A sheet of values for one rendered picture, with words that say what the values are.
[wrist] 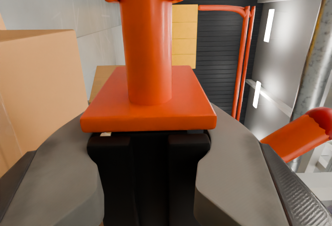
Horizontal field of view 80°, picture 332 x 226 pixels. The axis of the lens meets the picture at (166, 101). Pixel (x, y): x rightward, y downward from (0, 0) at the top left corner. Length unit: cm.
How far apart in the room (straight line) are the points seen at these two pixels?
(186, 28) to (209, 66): 422
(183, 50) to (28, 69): 738
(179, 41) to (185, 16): 85
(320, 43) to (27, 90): 583
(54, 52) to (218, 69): 1126
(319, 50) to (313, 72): 53
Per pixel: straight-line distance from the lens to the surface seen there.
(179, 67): 15
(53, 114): 28
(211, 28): 1100
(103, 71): 186
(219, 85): 1178
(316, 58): 594
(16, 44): 24
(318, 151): 326
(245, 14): 826
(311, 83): 607
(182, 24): 747
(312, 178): 219
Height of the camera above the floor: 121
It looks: 1 degrees up
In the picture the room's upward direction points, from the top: 88 degrees clockwise
